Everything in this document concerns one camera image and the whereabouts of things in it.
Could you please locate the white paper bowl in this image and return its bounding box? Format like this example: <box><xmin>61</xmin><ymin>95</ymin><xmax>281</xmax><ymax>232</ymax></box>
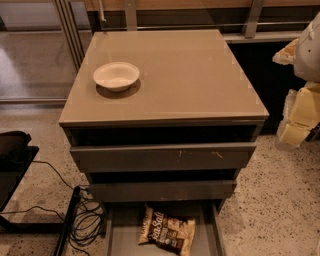
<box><xmin>93</xmin><ymin>62</ymin><xmax>140</xmax><ymax>92</ymax></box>

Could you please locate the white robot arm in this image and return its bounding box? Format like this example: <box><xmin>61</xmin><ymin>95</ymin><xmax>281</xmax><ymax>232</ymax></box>
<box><xmin>272</xmin><ymin>13</ymin><xmax>320</xmax><ymax>148</ymax></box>

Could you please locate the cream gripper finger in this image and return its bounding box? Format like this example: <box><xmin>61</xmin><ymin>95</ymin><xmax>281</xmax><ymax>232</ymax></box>
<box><xmin>279</xmin><ymin>122</ymin><xmax>310</xmax><ymax>147</ymax></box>
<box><xmin>272</xmin><ymin>39</ymin><xmax>298</xmax><ymax>65</ymax></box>

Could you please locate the brown sea salt chip bag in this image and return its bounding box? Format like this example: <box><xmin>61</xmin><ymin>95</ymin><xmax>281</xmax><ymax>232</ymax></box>
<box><xmin>138</xmin><ymin>205</ymin><xmax>196</xmax><ymax>256</ymax></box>

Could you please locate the grey drawer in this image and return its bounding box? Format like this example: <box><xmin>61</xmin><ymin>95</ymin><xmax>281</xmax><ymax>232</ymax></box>
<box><xmin>104</xmin><ymin>201</ymin><xmax>227</xmax><ymax>256</ymax></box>
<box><xmin>70</xmin><ymin>142</ymin><xmax>256</xmax><ymax>173</ymax></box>
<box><xmin>89</xmin><ymin>180</ymin><xmax>237</xmax><ymax>202</ymax></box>

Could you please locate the metal railing frame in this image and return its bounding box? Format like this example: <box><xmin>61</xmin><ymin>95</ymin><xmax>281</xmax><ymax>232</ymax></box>
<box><xmin>49</xmin><ymin>0</ymin><xmax>320</xmax><ymax>66</ymax></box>

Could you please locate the grey middle drawer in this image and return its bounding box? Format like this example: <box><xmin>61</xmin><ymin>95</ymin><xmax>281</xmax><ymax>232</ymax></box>
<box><xmin>89</xmin><ymin>180</ymin><xmax>237</xmax><ymax>202</ymax></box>

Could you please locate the grey top drawer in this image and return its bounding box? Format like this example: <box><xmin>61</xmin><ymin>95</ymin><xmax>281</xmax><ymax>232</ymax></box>
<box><xmin>70</xmin><ymin>142</ymin><xmax>256</xmax><ymax>173</ymax></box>

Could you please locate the grey drawer cabinet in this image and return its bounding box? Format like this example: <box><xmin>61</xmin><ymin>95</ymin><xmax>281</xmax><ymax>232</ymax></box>
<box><xmin>58</xmin><ymin>29</ymin><xmax>270</xmax><ymax>214</ymax></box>

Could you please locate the black metal stand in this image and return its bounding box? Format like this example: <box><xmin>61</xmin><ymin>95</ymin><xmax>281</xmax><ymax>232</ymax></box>
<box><xmin>0</xmin><ymin>146</ymin><xmax>80</xmax><ymax>256</ymax></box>

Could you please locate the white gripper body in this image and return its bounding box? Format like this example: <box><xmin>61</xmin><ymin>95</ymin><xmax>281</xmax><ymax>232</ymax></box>
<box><xmin>283</xmin><ymin>82</ymin><xmax>320</xmax><ymax>131</ymax></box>

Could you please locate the black coiled cable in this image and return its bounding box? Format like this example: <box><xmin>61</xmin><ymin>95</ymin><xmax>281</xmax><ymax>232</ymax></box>
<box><xmin>0</xmin><ymin>160</ymin><xmax>106</xmax><ymax>256</ymax></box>

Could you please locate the grey bottom drawer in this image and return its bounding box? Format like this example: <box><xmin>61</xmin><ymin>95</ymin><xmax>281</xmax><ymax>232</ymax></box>
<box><xmin>104</xmin><ymin>201</ymin><xmax>227</xmax><ymax>256</ymax></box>

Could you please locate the dark object on stand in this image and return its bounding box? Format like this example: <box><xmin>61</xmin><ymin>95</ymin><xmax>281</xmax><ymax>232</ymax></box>
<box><xmin>0</xmin><ymin>131</ymin><xmax>31</xmax><ymax>162</ymax></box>

